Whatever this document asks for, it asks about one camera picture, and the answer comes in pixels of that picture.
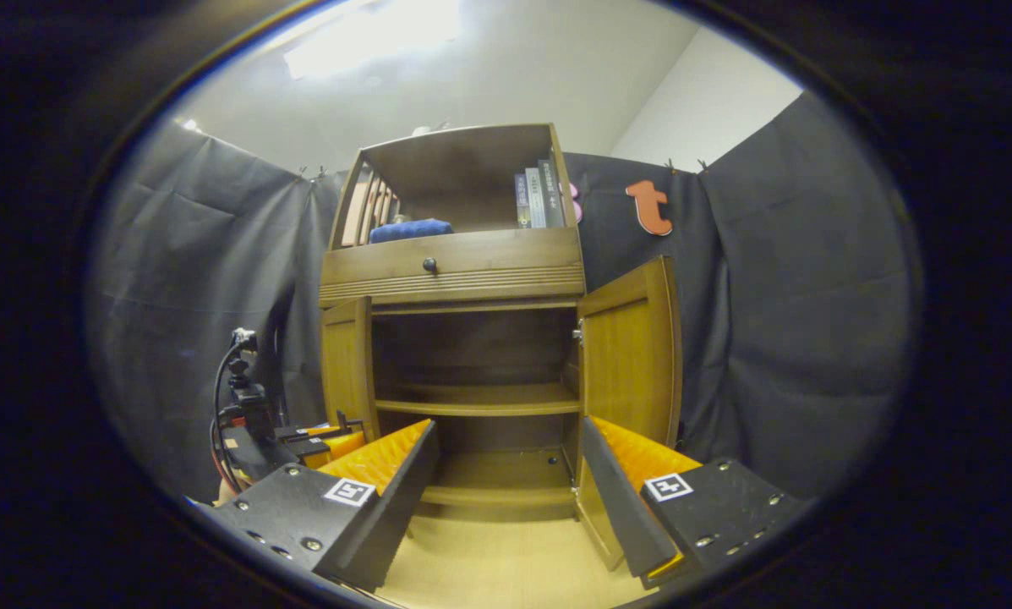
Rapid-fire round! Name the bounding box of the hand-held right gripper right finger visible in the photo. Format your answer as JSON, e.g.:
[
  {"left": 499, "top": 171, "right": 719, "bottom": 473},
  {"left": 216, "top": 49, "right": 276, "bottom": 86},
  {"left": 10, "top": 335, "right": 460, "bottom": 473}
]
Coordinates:
[{"left": 579, "top": 415, "right": 804, "bottom": 591}]

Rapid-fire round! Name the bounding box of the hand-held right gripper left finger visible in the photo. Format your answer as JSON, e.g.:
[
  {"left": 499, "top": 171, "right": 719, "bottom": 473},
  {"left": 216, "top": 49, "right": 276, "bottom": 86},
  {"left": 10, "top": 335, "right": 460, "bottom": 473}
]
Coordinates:
[{"left": 211, "top": 420, "right": 441, "bottom": 594}]

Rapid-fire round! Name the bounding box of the wooden shoe cabinet door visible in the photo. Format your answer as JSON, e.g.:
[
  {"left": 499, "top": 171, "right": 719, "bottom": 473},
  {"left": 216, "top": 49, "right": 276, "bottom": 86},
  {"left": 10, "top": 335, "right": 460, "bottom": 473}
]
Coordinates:
[
  {"left": 320, "top": 296, "right": 382, "bottom": 446},
  {"left": 573, "top": 256, "right": 685, "bottom": 573}
]

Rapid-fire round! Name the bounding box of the wooden double-door shoe cabinet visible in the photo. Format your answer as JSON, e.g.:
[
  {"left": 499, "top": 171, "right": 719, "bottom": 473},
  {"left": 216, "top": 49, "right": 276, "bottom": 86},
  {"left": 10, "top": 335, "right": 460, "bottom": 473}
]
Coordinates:
[{"left": 318, "top": 123, "right": 588, "bottom": 522}]

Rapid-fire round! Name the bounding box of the blue folded towel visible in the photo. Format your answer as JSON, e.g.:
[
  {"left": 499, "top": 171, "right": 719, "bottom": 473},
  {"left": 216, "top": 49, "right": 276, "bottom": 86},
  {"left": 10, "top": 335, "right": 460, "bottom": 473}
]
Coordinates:
[{"left": 368, "top": 218, "right": 455, "bottom": 245}]

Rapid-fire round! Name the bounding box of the black backdrop cloth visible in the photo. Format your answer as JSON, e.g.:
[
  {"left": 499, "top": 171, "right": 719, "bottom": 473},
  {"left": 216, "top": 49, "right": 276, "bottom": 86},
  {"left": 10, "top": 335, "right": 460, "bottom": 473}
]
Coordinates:
[{"left": 87, "top": 91, "right": 918, "bottom": 505}]

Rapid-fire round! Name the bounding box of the grey book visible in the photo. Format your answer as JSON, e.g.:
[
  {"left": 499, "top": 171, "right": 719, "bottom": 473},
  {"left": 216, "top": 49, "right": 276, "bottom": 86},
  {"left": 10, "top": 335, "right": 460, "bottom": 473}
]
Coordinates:
[{"left": 524, "top": 167, "right": 548, "bottom": 230}]

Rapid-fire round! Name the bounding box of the black book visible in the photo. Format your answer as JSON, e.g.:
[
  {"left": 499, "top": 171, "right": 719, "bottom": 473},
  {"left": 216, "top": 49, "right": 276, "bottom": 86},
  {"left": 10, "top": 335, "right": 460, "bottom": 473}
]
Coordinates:
[{"left": 537, "top": 159, "right": 566, "bottom": 228}]

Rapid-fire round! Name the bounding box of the black cable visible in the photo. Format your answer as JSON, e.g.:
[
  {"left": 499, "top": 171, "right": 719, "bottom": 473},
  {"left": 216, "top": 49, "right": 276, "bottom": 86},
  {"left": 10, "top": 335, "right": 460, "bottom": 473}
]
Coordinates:
[{"left": 210, "top": 338, "right": 246, "bottom": 493}]

